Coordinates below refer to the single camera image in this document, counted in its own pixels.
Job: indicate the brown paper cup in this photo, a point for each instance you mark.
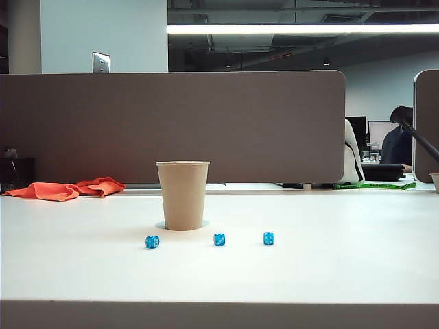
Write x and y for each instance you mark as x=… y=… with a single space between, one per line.
x=182 y=195

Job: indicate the small white cup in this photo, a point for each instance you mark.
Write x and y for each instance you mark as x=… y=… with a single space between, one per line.
x=307 y=186

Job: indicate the brown desk divider panel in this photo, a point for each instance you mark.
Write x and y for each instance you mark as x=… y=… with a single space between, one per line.
x=205 y=120
x=428 y=103

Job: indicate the flat black object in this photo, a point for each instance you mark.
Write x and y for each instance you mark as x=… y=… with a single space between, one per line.
x=291 y=185

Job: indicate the blue die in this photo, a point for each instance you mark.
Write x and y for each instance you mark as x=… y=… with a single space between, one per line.
x=152 y=242
x=219 y=239
x=268 y=238

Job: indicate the white chair back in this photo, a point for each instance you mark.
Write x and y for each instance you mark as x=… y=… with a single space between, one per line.
x=353 y=164

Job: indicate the black monitor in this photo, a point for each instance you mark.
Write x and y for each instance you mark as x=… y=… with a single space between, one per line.
x=358 y=128

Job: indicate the clear drinking glass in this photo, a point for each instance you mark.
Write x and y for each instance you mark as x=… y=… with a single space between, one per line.
x=374 y=152

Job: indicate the green tape strip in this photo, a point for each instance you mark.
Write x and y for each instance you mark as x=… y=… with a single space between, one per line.
x=377 y=185

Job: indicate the white lit monitor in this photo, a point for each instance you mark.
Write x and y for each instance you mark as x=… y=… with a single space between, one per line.
x=377 y=132

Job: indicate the black bag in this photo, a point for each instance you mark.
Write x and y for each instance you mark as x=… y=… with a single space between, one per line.
x=384 y=171

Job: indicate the orange cloth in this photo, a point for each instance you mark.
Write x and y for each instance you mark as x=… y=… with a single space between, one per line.
x=51 y=190

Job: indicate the seated person blue shirt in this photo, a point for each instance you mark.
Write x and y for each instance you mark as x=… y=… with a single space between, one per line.
x=394 y=147

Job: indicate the black mesh pen holder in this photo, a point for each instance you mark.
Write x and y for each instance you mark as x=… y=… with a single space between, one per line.
x=17 y=174

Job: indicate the black pole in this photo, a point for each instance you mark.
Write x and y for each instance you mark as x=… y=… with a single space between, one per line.
x=422 y=140

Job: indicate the beige paper bowl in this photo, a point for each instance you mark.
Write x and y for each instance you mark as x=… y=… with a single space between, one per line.
x=435 y=181

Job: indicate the metal wall outlet plate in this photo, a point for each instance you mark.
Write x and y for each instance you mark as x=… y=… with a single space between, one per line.
x=101 y=62

